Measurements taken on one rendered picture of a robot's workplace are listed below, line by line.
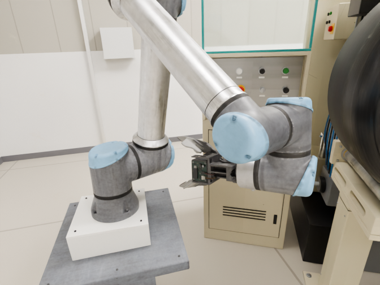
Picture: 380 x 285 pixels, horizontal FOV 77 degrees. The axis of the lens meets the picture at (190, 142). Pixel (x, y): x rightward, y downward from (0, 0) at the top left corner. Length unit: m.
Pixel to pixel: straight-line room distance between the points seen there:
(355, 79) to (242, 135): 0.38
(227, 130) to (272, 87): 1.03
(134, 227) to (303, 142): 0.67
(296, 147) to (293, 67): 0.93
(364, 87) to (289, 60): 0.78
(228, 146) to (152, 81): 0.51
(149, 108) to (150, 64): 0.16
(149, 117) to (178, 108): 2.54
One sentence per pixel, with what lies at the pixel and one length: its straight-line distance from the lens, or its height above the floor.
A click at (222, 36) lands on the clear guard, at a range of 1.39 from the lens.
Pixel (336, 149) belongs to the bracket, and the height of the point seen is 0.92.
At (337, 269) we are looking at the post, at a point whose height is 0.27.
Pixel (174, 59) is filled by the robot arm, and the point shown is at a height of 1.29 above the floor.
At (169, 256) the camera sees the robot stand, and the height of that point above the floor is 0.60.
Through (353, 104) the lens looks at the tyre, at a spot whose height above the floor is 1.17.
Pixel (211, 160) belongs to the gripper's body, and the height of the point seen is 1.04.
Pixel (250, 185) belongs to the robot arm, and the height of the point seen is 1.00.
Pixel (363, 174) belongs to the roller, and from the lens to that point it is 0.96.
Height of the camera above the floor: 1.31
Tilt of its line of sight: 22 degrees down
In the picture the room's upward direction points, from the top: 2 degrees counter-clockwise
